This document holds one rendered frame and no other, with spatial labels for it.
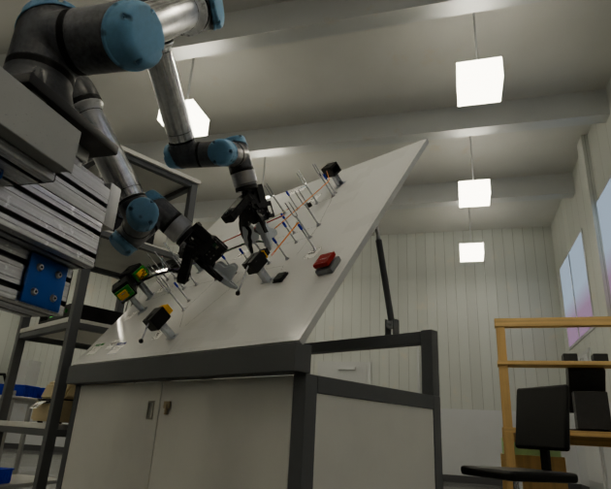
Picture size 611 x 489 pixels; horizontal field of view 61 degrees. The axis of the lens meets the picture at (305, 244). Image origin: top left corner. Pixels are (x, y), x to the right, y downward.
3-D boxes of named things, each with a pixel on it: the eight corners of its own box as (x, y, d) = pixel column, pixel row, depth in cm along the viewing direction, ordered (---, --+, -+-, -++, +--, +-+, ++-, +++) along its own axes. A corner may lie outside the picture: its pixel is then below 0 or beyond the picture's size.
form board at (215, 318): (75, 368, 195) (72, 365, 195) (224, 218, 264) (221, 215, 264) (303, 345, 118) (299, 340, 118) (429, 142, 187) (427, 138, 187)
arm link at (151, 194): (130, 212, 146) (150, 194, 150) (159, 239, 147) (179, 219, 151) (133, 201, 139) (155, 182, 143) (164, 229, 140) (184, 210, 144)
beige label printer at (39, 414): (53, 423, 197) (64, 371, 203) (28, 421, 210) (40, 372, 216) (124, 427, 218) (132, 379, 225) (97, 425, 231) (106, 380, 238)
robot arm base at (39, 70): (30, 88, 82) (44, 38, 86) (-44, 100, 87) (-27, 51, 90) (91, 138, 96) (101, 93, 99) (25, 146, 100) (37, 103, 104)
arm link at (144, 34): (70, 83, 94) (180, 31, 139) (145, 77, 90) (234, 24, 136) (45, 12, 88) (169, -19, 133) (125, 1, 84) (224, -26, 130)
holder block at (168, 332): (148, 358, 158) (128, 335, 154) (174, 330, 166) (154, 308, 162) (157, 358, 155) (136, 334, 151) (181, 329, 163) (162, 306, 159)
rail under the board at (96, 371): (294, 371, 115) (295, 342, 117) (65, 383, 192) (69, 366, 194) (310, 374, 118) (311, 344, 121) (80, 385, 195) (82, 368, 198)
